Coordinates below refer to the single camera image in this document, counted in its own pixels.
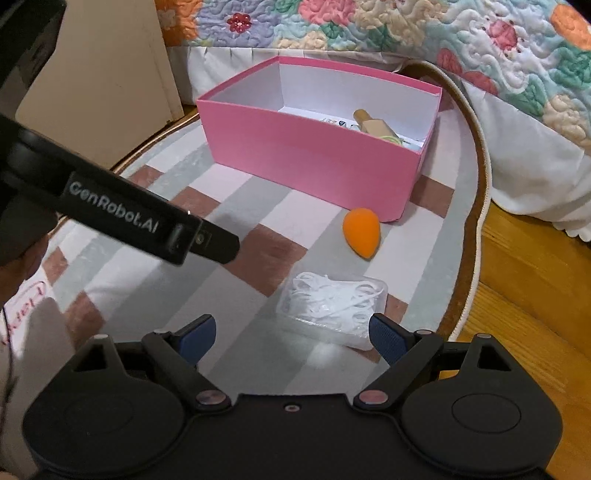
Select clear box of floss picks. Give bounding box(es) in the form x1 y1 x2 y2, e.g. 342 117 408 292
276 270 388 351

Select wooden cap perfume bottle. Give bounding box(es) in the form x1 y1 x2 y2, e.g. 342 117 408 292
353 109 398 139

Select person's left hand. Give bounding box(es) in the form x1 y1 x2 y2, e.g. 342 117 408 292
0 235 49 306

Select round checkered rug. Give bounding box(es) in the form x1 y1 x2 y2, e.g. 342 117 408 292
8 59 493 476

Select beige cardboard panel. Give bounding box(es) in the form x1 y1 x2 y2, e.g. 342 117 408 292
16 1 183 168

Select orange makeup sponge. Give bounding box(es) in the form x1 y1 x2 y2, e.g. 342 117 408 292
342 208 381 260

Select yellow green black roll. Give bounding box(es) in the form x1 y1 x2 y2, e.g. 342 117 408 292
380 135 417 149

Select pink cardboard box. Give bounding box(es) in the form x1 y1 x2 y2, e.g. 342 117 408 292
197 56 443 222

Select white patterned small box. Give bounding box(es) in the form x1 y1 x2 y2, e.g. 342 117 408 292
322 117 362 132

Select floral quilt bedspread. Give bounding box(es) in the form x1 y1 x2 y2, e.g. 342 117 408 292
155 1 590 150

